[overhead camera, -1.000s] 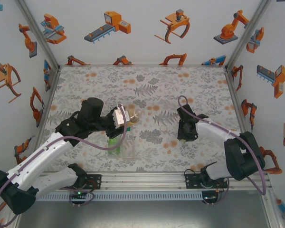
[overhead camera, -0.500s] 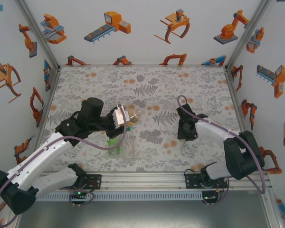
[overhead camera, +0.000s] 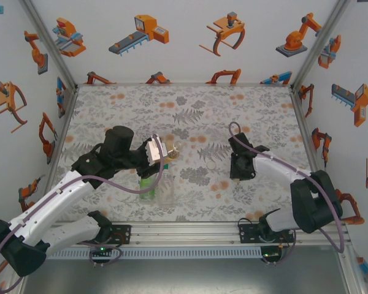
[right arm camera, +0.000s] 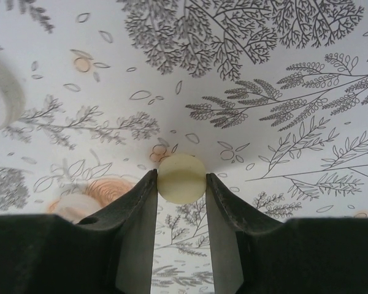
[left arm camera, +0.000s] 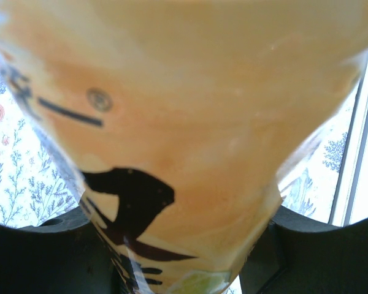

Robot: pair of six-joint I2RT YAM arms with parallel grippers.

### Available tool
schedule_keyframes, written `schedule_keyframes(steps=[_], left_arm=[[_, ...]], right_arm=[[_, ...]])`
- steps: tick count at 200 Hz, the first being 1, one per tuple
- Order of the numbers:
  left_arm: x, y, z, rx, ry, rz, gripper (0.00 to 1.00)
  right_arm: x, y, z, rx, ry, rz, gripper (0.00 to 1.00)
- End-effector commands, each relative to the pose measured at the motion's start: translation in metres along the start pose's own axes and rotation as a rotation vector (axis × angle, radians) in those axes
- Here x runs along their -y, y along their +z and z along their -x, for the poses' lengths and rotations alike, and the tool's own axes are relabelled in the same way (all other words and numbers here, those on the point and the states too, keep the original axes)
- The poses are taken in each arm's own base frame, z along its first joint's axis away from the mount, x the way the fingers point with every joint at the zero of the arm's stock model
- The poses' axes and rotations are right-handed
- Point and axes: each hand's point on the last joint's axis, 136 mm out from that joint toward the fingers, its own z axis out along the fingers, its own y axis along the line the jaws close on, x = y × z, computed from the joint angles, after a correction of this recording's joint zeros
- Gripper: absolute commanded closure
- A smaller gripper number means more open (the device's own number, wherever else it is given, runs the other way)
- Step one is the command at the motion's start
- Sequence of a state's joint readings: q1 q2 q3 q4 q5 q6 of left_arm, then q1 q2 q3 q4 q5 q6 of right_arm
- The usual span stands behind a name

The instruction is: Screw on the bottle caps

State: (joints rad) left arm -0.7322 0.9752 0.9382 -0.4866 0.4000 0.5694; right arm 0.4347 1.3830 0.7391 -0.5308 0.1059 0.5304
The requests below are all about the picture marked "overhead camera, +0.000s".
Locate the clear bottle with green label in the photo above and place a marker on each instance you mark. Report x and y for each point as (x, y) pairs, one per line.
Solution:
(147, 196)

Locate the tall clear plastic bottle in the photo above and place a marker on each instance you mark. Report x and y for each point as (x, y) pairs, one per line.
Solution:
(167, 193)

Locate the yellow tea bottle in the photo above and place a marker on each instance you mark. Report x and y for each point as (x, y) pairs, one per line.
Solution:
(173, 154)

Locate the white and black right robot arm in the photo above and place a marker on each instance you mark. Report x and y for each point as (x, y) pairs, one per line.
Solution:
(279, 168)

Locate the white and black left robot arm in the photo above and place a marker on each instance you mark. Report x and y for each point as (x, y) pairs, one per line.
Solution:
(49, 202)

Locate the small circuit board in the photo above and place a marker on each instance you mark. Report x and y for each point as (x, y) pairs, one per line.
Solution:
(271, 254)
(101, 249)

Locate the aluminium frame side rail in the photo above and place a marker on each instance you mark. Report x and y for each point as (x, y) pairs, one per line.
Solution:
(300, 110)
(62, 136)

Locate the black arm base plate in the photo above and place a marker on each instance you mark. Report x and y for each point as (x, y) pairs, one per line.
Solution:
(246, 234)
(122, 234)

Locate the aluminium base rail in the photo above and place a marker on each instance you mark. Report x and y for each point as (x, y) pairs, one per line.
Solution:
(184, 234)

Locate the aluminium frame back rail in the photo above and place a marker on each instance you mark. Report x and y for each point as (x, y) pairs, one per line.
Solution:
(184, 83)

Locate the aluminium frame post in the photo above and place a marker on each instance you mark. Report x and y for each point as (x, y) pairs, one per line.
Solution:
(352, 284)
(317, 46)
(51, 46)
(23, 288)

